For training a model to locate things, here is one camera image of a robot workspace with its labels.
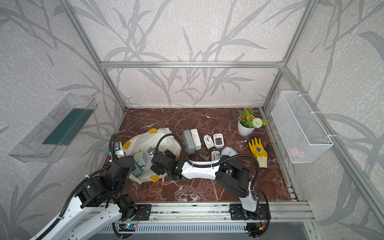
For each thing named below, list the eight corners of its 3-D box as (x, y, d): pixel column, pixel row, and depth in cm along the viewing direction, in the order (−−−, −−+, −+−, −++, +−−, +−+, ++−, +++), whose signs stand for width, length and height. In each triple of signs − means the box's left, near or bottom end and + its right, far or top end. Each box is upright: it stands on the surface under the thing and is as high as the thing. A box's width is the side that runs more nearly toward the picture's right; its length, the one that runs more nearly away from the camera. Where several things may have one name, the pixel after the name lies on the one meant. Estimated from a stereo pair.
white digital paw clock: (213, 148, 99) (214, 145, 96) (213, 136, 105) (213, 133, 102) (223, 148, 99) (224, 145, 96) (222, 136, 105) (223, 133, 103)
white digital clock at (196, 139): (195, 152, 97) (195, 146, 92) (191, 135, 106) (191, 129, 100) (201, 151, 98) (201, 145, 92) (197, 134, 106) (197, 128, 101)
